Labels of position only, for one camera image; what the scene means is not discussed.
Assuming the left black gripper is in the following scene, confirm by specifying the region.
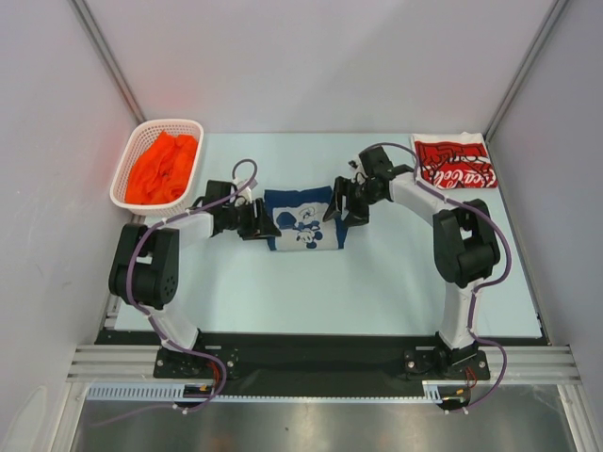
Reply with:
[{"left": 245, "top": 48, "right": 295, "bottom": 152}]
[{"left": 221, "top": 198, "right": 281, "bottom": 241}]

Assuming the blue t shirt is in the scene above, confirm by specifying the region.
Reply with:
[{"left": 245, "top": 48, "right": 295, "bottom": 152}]
[{"left": 264, "top": 186, "right": 347, "bottom": 251}]

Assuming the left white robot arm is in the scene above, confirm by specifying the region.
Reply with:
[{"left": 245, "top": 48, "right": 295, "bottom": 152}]
[{"left": 108, "top": 180, "right": 282, "bottom": 377}]

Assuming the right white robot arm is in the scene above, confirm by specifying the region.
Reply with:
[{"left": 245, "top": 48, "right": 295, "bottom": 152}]
[{"left": 323, "top": 143, "right": 500, "bottom": 378}]

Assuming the red folded Coca-Cola t shirt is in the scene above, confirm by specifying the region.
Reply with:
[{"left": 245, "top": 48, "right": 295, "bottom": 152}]
[{"left": 412, "top": 132, "right": 498, "bottom": 190}]

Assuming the white plastic laundry basket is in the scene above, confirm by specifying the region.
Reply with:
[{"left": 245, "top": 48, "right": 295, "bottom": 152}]
[{"left": 109, "top": 119, "right": 204, "bottom": 217}]

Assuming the orange t shirt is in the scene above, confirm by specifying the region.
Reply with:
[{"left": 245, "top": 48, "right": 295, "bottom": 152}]
[{"left": 125, "top": 131, "right": 199, "bottom": 205}]

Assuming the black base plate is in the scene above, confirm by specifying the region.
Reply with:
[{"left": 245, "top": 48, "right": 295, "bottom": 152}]
[{"left": 95, "top": 330, "right": 546, "bottom": 397}]

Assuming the aluminium extrusion rail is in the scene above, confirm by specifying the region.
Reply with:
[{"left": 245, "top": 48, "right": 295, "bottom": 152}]
[{"left": 67, "top": 345, "right": 581, "bottom": 385}]

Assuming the right corner aluminium post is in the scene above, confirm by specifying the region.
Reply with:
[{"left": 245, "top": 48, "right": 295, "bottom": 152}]
[{"left": 483, "top": 0, "right": 572, "bottom": 143}]

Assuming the corner aluminium post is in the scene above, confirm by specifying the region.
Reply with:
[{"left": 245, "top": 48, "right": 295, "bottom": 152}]
[
  {"left": 67, "top": 0, "right": 147, "bottom": 124},
  {"left": 483, "top": 0, "right": 572, "bottom": 143}
]

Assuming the left corner aluminium post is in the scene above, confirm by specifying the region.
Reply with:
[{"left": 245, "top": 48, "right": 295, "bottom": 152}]
[{"left": 67, "top": 0, "right": 147, "bottom": 124}]

